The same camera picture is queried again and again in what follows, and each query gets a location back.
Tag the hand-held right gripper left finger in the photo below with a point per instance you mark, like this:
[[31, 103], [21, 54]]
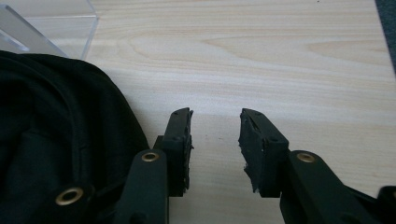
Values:
[[177, 149]]

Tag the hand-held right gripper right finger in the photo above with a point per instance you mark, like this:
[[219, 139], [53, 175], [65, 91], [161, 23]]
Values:
[[260, 152]]

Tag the black cloth garment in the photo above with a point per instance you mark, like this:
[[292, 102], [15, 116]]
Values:
[[53, 133]]

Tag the clear acrylic box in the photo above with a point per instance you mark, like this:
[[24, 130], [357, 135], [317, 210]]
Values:
[[53, 29]]

